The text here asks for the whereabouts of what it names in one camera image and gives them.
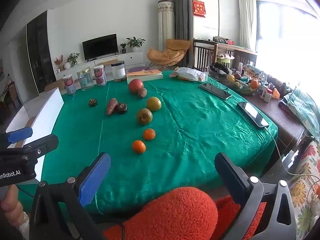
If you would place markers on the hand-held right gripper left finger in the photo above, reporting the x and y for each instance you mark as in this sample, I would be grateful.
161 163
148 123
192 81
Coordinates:
95 177

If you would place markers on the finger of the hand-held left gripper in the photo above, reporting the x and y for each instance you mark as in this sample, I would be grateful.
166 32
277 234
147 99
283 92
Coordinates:
42 142
18 134

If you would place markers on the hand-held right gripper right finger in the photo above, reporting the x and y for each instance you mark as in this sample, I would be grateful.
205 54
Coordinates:
228 173

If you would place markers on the white cardboard box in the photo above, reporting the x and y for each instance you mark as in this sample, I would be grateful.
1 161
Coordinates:
45 115

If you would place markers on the small orange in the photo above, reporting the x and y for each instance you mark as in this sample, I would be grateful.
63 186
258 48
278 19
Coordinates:
138 147
149 134

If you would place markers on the dark brown mangosteen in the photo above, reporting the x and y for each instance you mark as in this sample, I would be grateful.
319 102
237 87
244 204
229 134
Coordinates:
122 108
93 102

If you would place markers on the large sweet potato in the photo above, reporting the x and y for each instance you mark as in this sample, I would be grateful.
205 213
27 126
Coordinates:
111 106

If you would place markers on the brown green round fruit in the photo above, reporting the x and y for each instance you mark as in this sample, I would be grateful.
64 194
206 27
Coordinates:
144 116

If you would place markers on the yellow green round fruit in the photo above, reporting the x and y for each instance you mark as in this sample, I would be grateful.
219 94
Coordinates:
153 103

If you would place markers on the small sweet potato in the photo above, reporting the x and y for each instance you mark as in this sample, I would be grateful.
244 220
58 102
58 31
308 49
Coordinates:
142 93

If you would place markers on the red apple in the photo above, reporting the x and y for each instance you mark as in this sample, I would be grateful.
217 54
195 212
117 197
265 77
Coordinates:
135 86

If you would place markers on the person's left hand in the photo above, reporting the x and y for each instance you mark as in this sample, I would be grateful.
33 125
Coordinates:
10 202

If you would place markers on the wooden dining chair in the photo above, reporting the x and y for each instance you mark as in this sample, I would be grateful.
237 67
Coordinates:
12 93

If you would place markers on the brown cardboard box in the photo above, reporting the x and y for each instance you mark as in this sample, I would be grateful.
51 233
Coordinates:
55 85

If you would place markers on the green tablecloth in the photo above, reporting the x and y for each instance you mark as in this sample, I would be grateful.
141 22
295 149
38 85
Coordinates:
187 130

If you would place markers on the red white tin can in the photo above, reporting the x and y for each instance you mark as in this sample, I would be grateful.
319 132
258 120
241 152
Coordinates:
100 76
70 85

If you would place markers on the black smartphone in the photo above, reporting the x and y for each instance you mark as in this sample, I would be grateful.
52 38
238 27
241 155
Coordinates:
215 91
253 114

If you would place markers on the glass jar gold lid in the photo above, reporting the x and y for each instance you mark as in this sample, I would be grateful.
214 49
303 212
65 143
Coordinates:
85 79

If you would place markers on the white round vase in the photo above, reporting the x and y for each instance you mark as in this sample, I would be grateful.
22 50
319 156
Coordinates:
67 65

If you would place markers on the floral sofa cover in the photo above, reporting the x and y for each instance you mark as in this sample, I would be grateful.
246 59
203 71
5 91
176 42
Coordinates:
307 195

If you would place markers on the red flower vase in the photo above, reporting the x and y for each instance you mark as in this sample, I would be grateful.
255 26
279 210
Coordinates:
59 62

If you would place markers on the dark glass display cabinet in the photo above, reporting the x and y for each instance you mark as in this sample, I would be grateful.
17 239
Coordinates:
40 50

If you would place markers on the row of small toys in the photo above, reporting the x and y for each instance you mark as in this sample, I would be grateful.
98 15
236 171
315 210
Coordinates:
243 86

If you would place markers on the bushy potted plant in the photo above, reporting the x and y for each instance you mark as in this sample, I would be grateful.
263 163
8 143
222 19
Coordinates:
73 58

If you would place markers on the plaid blanket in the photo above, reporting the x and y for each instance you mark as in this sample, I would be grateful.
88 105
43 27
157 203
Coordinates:
302 110

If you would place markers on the wooden stool hairpin legs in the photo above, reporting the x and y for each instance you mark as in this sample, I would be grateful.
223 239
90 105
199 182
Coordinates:
107 62

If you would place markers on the clear jar black lid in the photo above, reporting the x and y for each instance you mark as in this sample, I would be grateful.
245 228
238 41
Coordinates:
118 71

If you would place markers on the black basket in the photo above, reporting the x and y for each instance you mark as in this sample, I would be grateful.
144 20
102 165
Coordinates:
218 70

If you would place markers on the white snack bag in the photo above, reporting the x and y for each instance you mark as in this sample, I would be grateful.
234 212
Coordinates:
191 74

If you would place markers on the black television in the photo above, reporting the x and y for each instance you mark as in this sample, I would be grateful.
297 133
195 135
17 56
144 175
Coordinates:
100 46

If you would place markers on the flat white yellow box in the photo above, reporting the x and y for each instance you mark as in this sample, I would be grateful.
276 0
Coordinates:
144 76

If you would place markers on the green plastic stool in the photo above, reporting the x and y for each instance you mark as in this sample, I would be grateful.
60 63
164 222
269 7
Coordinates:
224 59

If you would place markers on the white TV cabinet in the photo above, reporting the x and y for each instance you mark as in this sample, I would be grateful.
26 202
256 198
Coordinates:
132 58

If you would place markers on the small potted plant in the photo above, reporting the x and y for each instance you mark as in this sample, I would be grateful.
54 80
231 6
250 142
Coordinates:
123 47

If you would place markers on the orange lounge chair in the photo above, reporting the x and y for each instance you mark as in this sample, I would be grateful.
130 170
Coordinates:
172 50

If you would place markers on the large leafy potted plant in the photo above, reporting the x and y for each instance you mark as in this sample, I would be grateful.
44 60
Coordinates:
135 42

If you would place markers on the bright window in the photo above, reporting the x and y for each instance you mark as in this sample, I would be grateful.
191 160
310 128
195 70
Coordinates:
282 37

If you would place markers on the white curtain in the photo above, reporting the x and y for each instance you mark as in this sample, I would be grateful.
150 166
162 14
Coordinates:
247 17

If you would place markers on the covered standing air conditioner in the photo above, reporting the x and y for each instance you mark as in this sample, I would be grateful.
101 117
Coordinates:
166 22

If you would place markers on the grey curtain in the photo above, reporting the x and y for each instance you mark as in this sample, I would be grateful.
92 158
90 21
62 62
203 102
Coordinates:
177 7

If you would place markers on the red wall hanging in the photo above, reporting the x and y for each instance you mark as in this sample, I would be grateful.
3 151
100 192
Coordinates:
199 7

